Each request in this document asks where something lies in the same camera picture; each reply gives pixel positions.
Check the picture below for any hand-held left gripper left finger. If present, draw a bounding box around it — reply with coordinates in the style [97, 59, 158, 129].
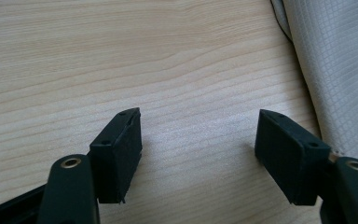
[88, 106, 144, 205]

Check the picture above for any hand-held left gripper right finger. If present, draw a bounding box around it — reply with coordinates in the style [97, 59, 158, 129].
[254, 108, 332, 206]

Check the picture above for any beige cloth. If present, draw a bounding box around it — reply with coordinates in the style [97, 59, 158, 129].
[269, 0, 358, 167]

